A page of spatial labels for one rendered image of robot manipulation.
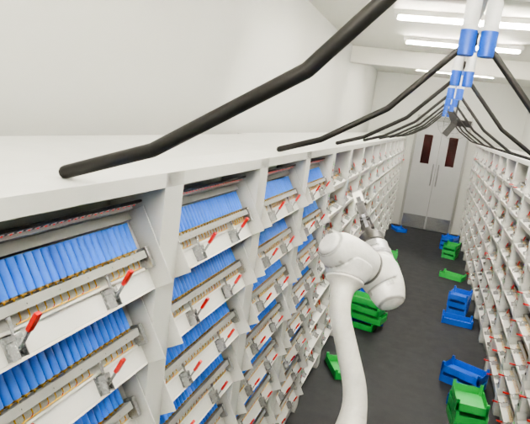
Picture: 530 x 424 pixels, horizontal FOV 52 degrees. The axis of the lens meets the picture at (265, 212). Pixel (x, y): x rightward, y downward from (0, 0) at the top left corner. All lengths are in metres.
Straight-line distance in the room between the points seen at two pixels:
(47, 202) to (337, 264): 0.76
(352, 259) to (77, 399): 0.71
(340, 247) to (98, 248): 0.60
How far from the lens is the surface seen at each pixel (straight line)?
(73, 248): 1.11
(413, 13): 5.20
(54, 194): 0.93
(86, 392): 1.21
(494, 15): 2.24
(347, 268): 1.41
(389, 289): 1.50
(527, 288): 4.08
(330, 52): 0.84
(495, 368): 4.76
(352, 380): 1.46
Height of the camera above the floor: 1.89
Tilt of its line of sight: 11 degrees down
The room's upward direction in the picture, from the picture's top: 8 degrees clockwise
